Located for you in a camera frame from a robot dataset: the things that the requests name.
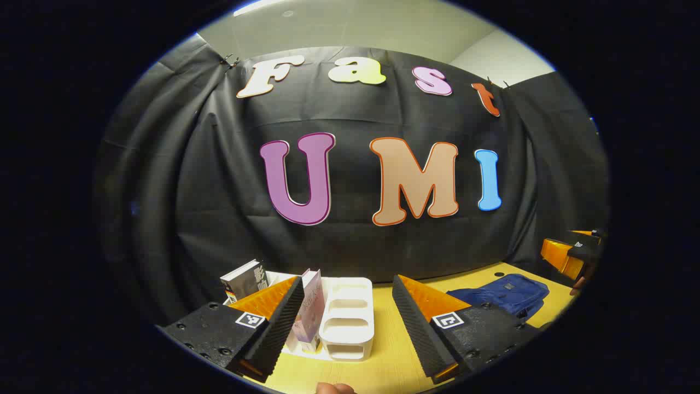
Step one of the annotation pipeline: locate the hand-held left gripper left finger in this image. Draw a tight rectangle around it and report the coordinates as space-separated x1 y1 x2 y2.
157 275 305 384

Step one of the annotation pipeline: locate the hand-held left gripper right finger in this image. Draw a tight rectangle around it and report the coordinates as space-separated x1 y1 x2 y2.
392 274 542 385

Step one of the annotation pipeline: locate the pink cover book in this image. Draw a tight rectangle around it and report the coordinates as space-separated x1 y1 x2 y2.
291 268 326 354

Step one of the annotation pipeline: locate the black cover book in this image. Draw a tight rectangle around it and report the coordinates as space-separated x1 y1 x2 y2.
220 259 270 305

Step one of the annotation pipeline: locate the blue schoolbag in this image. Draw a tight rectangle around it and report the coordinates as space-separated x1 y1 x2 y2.
446 274 550 321

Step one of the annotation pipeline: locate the white plastic bookshelf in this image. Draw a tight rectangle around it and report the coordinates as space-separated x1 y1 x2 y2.
221 270 376 363

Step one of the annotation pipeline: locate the black backdrop cloth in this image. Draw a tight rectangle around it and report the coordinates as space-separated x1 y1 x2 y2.
94 34 610 329

